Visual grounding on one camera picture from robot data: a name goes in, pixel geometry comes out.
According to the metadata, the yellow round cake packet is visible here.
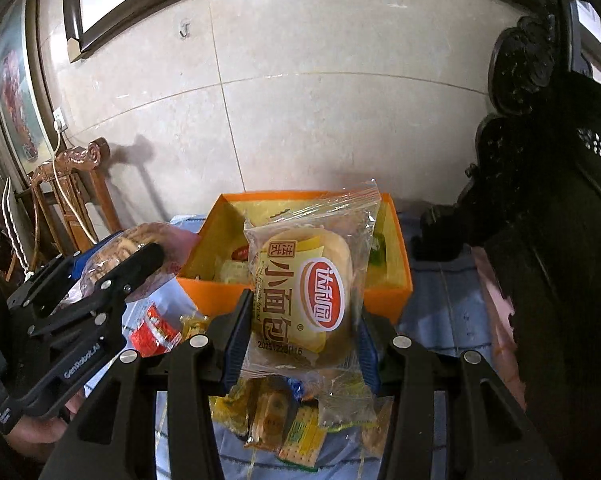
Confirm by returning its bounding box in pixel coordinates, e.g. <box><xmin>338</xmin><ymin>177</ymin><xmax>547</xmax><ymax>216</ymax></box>
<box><xmin>219</xmin><ymin>257</ymin><xmax>252</xmax><ymax>284</ymax></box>

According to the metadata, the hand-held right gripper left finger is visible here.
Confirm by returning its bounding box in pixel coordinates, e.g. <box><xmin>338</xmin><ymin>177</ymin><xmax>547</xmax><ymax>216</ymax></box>
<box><xmin>40</xmin><ymin>287</ymin><xmax>254</xmax><ymax>480</ymax></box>

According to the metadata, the clear small bread packet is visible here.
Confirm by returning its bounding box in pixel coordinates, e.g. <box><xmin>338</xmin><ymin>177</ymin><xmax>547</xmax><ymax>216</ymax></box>
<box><xmin>363</xmin><ymin>400</ymin><xmax>397</xmax><ymax>459</ymax></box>
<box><xmin>243</xmin><ymin>178</ymin><xmax>382</xmax><ymax>433</ymax></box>

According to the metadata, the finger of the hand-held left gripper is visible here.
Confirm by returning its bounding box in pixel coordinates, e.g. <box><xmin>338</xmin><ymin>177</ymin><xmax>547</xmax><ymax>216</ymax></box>
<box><xmin>6</xmin><ymin>245</ymin><xmax>102</xmax><ymax>320</ymax></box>
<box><xmin>26</xmin><ymin>243</ymin><xmax>166</xmax><ymax>357</ymax></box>

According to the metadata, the red chili snack packet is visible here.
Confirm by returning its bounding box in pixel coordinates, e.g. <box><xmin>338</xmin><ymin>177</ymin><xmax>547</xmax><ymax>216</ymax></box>
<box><xmin>129</xmin><ymin>302</ymin><xmax>182</xmax><ymax>357</ymax></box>

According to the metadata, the brown pastry packet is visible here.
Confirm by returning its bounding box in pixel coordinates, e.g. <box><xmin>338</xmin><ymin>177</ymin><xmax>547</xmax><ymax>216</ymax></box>
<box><xmin>244</xmin><ymin>389</ymin><xmax>294</xmax><ymax>454</ymax></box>

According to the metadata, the yellow green cracker packet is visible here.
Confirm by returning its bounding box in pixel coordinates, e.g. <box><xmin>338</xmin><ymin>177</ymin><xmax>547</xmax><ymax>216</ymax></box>
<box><xmin>279</xmin><ymin>405</ymin><xmax>327</xmax><ymax>463</ymax></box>

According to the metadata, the person's left hand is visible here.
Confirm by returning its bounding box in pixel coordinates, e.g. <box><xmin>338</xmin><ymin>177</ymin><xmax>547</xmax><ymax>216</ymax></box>
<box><xmin>3</xmin><ymin>392</ymin><xmax>88</xmax><ymax>451</ymax></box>

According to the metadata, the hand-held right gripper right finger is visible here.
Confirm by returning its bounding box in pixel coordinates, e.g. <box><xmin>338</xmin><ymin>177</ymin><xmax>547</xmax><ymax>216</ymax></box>
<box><xmin>357</xmin><ymin>310</ymin><xmax>563</xmax><ymax>480</ymax></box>

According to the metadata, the blue striped tablecloth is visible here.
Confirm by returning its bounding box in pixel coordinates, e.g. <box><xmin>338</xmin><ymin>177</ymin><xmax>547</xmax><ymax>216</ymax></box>
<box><xmin>123</xmin><ymin>212</ymin><xmax>481</xmax><ymax>480</ymax></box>

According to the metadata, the orange cardboard box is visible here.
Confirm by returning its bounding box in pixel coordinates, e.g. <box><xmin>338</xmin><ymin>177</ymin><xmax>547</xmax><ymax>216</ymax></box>
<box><xmin>177</xmin><ymin>190</ymin><xmax>414</xmax><ymax>324</ymax></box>

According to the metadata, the pink sheet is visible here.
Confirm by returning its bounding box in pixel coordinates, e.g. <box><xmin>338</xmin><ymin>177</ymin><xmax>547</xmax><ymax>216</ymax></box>
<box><xmin>473</xmin><ymin>245</ymin><xmax>527</xmax><ymax>411</ymax></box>

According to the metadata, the pink round pastry packet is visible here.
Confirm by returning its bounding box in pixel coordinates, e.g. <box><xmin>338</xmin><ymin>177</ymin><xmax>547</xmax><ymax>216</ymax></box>
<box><xmin>65</xmin><ymin>222</ymin><xmax>202</xmax><ymax>307</ymax></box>

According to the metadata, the framed red wall poster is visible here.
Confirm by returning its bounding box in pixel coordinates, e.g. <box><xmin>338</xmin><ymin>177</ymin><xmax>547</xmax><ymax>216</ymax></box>
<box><xmin>0</xmin><ymin>0</ymin><xmax>57</xmax><ymax>177</ymax></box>

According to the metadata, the dark carved wooden furniture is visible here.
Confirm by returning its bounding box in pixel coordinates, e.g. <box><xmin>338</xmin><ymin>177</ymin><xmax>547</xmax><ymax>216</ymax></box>
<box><xmin>413</xmin><ymin>0</ymin><xmax>601</xmax><ymax>480</ymax></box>

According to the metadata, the yellow snack packet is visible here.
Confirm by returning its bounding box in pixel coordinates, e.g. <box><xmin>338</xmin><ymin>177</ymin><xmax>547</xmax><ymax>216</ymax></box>
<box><xmin>210</xmin><ymin>380</ymin><xmax>254</xmax><ymax>437</ymax></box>
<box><xmin>180</xmin><ymin>313</ymin><xmax>212</xmax><ymax>342</ymax></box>

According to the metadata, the carved brown wooden chair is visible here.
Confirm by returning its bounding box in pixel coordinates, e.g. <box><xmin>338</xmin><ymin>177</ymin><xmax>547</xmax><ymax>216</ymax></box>
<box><xmin>28</xmin><ymin>140</ymin><xmax>124</xmax><ymax>263</ymax></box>

